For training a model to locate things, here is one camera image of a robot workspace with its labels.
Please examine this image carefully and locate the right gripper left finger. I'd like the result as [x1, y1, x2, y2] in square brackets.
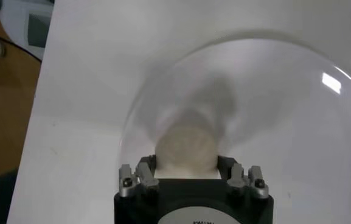
[119, 154, 160, 198]

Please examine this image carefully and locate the white round plate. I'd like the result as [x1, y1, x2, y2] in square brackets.
[119, 29, 351, 224]

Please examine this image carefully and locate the white steamed baozi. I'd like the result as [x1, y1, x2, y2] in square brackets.
[154, 124, 220, 180]

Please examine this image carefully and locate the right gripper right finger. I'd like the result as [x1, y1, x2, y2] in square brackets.
[217, 154, 270, 200]

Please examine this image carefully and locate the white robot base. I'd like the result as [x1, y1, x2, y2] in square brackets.
[0, 0, 55, 61]

